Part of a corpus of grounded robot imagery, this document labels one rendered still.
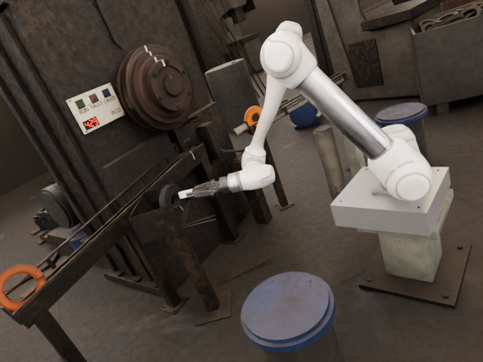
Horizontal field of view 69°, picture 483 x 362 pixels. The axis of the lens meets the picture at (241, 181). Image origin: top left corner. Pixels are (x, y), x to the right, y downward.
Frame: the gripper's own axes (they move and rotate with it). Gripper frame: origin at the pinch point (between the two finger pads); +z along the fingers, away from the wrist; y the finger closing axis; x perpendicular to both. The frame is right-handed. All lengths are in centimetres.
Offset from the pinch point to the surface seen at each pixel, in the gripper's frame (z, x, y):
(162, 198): 8.9, 3.3, -6.9
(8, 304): 73, -13, -37
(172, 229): 6.6, -8.3, -15.3
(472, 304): -106, -60, -37
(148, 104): 15, 38, 40
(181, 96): 0, 36, 54
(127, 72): 20, 56, 41
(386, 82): -181, -33, 248
